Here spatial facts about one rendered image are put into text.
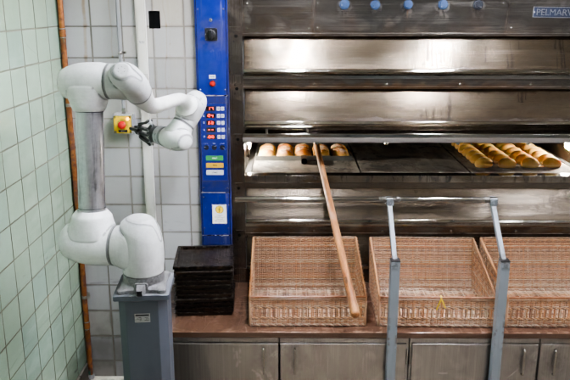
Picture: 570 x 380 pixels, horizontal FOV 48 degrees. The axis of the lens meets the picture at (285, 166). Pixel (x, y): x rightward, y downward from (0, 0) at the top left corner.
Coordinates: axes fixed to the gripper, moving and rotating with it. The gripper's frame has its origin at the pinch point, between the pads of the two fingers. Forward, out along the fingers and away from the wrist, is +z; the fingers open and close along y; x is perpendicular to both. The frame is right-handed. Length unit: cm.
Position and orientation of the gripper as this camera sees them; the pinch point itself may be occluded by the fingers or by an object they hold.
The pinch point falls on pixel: (135, 129)
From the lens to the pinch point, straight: 319.2
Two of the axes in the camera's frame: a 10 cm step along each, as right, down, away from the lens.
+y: 0.0, 9.7, 2.5
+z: -7.0, -1.8, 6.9
